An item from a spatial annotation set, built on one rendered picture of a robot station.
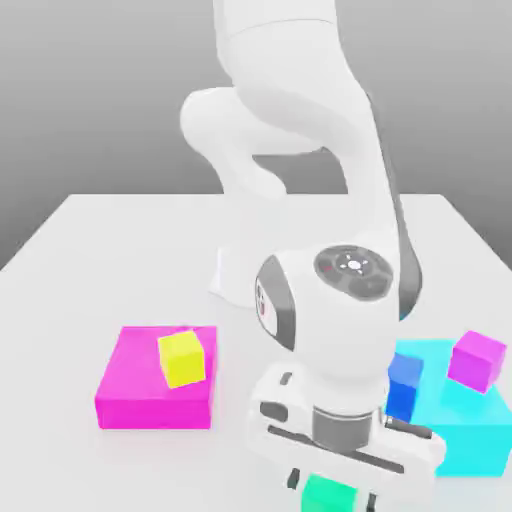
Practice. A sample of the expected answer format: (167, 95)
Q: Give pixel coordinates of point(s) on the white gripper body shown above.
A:
(416, 452)

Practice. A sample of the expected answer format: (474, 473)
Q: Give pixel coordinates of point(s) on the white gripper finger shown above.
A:
(294, 478)
(372, 502)

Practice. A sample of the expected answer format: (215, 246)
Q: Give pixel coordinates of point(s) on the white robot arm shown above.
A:
(304, 100)

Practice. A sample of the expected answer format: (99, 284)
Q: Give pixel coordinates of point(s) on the small green cube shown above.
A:
(328, 496)

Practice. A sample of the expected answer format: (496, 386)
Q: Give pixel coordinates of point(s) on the small blue cube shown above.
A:
(402, 384)

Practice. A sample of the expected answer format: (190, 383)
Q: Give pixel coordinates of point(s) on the small purple cube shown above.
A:
(476, 360)

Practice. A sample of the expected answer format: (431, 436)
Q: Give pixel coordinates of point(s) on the small yellow cube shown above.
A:
(182, 360)

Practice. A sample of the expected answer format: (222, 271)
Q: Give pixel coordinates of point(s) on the large cyan box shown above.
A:
(468, 432)

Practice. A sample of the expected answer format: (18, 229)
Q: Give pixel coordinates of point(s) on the large magenta box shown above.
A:
(136, 380)

